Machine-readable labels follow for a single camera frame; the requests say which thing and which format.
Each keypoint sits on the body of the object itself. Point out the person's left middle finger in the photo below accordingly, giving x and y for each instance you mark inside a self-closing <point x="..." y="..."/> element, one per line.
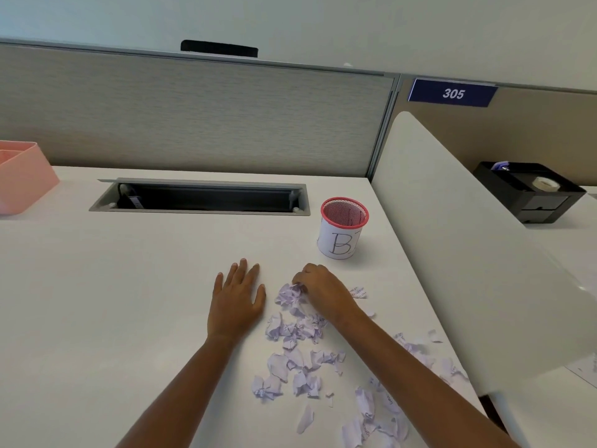
<point x="240" y="275"/>

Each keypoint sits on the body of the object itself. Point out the person's right hand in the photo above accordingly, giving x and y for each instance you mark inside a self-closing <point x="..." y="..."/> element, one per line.
<point x="329" y="293"/>

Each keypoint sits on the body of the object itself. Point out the person's left hand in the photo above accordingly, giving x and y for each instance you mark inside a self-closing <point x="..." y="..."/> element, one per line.
<point x="235" y="308"/>

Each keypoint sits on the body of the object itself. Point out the blue door number sign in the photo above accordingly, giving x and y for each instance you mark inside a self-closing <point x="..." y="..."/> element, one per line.
<point x="452" y="93"/>

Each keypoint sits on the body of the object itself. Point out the beige fabric cubicle partition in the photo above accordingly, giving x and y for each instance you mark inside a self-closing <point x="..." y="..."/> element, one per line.
<point x="536" y="130"/>

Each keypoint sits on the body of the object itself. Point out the pink mesh pen cup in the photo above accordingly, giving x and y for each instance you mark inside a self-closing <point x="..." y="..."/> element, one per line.
<point x="342" y="234"/>

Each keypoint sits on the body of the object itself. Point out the person's right forearm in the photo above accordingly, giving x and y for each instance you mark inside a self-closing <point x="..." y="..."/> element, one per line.
<point x="419" y="387"/>

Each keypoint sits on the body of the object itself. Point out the pile of torn paper scraps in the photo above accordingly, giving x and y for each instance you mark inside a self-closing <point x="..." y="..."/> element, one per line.
<point x="303" y="359"/>

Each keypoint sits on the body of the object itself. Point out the person's left thumb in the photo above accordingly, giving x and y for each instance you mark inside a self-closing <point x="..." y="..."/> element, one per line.
<point x="260" y="298"/>

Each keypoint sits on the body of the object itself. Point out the white tape roll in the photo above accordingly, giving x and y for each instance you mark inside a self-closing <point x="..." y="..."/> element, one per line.
<point x="546" y="184"/>

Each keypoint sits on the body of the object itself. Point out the grey fabric cubicle partition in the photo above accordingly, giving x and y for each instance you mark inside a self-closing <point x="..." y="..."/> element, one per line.
<point x="186" y="121"/>

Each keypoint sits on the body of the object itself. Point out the white desk divider panel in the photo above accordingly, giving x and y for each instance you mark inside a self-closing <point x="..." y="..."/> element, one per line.
<point x="475" y="256"/>

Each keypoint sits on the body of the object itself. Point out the person's right fingers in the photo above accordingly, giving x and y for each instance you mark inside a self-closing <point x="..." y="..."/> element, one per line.
<point x="308" y="276"/>

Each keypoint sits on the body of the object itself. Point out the person's left little finger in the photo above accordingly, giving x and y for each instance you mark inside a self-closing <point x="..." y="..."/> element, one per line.
<point x="218" y="285"/>

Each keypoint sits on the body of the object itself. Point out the pink plastic storage bin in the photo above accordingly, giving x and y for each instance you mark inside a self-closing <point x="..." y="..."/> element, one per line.
<point x="21" y="177"/>

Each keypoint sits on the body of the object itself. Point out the white paper ball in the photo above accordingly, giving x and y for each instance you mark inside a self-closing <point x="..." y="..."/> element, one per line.
<point x="293" y="296"/>

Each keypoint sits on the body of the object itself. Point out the person's left forearm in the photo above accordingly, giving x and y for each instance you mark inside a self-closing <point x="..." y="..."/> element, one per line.
<point x="186" y="391"/>

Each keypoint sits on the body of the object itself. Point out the black object behind partition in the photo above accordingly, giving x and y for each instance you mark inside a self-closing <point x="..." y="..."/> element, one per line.
<point x="219" y="47"/>

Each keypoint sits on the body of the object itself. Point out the black desk organizer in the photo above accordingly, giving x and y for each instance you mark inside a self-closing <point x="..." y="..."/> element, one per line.
<point x="536" y="200"/>

